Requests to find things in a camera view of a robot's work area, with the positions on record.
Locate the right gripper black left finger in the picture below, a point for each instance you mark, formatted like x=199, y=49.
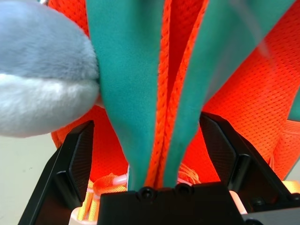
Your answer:
x=70, y=168

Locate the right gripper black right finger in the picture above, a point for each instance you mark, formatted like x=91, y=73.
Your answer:
x=225, y=152

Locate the teal and orange backpack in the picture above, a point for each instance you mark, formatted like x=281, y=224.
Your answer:
x=246, y=105

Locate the grey white plush toy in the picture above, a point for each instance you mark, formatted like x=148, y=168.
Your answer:
x=35, y=70

